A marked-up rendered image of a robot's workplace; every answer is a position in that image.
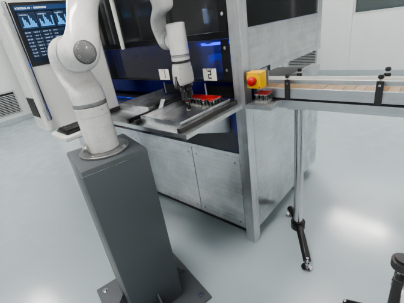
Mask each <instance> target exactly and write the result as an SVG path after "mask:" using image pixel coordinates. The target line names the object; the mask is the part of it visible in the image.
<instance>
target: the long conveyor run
mask: <svg viewBox="0 0 404 303"><path fill-rule="evenodd" d="M390 264H391V267H392V268H393V269H394V270H395V271H394V276H393V277H392V279H391V284H390V285H391V289H390V294H389V297H388V302H387V303H404V253H399V252H397V253H394V254H393V255H392V256H391V261H390Z"/></svg>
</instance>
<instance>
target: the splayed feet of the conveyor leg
mask: <svg viewBox="0 0 404 303"><path fill-rule="evenodd" d="M287 210H288V212H286V216H288V217H289V218H292V219H291V228H292V229H293V230H294V231H296V232H297V235H298V239H299V244H300V248H301V253H302V259H303V262H304V263H303V264H302V265H301V268H302V270H303V271H305V272H311V271H312V270H313V266H312V265H311V264H310V263H309V262H311V257H310V252H309V249H308V244H307V240H306V237H305V233H304V229H305V220H304V219H302V222H301V223H296V222H294V220H293V207H292V206H289V207H287Z"/></svg>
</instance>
